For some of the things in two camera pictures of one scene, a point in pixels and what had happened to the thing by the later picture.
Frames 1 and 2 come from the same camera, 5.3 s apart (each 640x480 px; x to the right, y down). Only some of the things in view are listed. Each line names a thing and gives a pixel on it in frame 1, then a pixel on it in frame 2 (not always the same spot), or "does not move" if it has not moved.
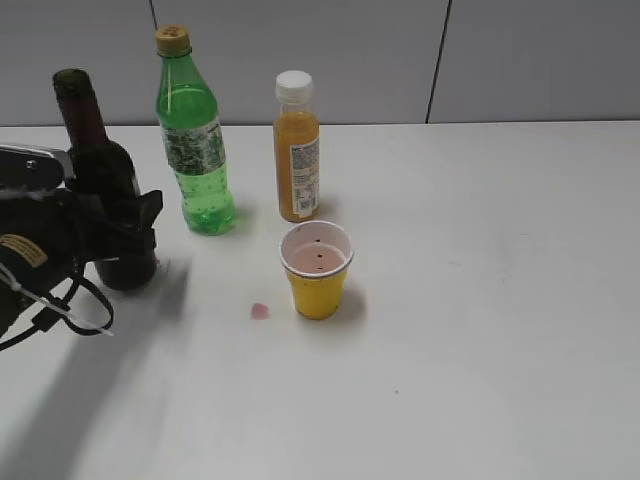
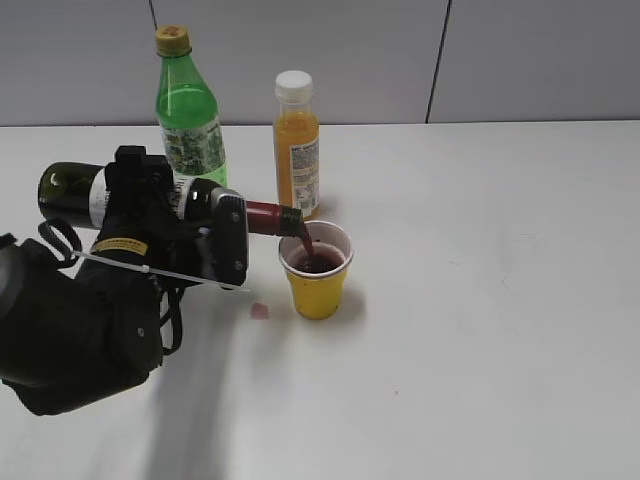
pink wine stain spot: x=259 y=311 does not move
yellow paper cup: x=317 y=255 does not move
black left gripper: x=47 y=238 → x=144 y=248
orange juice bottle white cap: x=297 y=145 does not move
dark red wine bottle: x=100 y=166 → x=72 y=194
